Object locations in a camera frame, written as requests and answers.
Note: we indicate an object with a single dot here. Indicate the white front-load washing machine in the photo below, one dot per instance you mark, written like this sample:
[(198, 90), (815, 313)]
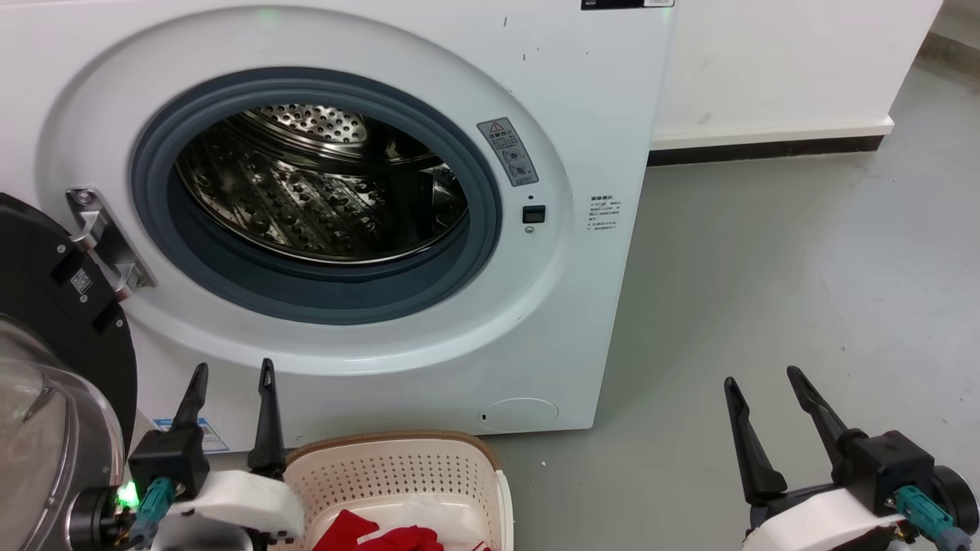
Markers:
[(582, 115)]

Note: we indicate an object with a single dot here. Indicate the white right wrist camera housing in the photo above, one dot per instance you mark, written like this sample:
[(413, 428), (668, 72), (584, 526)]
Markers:
[(819, 524)]

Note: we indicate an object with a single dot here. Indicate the cream perforated laundry basket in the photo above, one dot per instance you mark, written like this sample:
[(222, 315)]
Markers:
[(398, 474)]

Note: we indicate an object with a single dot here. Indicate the red garment with white stripes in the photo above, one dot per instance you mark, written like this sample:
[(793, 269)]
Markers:
[(352, 532)]

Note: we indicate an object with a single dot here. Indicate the light grey garment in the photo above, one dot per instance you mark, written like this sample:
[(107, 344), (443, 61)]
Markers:
[(444, 516)]

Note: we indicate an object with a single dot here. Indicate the stainless steel washing machine drum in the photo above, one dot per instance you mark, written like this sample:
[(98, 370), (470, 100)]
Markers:
[(306, 199)]

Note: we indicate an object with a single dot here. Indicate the grey rubber door gasket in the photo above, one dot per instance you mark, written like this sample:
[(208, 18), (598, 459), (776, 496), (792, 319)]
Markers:
[(321, 298)]

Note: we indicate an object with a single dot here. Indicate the round white filter cover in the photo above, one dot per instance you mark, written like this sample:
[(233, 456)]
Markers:
[(519, 414)]

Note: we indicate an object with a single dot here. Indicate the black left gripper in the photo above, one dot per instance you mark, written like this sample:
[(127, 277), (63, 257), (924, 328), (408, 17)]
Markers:
[(172, 459)]

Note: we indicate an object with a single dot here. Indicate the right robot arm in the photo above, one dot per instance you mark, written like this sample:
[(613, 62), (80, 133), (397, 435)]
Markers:
[(957, 497)]

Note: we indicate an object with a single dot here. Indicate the black washer door with glass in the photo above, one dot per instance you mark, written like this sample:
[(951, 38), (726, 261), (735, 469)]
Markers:
[(38, 252)]

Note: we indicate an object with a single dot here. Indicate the silver door hinge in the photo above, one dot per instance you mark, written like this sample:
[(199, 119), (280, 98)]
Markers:
[(107, 241)]

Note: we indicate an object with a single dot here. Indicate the white QR code sticker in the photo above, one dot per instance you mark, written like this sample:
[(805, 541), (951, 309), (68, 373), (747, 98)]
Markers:
[(81, 282)]

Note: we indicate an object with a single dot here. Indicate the small printed text label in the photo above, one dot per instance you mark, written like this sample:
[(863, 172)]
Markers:
[(605, 213)]

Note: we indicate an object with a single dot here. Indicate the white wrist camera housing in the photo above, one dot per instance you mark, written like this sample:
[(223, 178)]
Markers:
[(819, 524), (237, 501)]

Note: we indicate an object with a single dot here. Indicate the grey warning sticker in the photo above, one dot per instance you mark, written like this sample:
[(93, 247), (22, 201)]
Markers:
[(507, 151)]

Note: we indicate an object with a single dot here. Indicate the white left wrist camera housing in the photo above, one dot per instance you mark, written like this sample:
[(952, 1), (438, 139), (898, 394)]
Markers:
[(237, 501)]

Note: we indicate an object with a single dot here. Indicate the black baseboard strip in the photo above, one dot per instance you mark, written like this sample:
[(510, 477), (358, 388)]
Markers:
[(766, 151)]

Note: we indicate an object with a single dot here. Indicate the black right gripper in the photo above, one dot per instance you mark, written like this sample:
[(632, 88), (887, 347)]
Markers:
[(888, 463)]

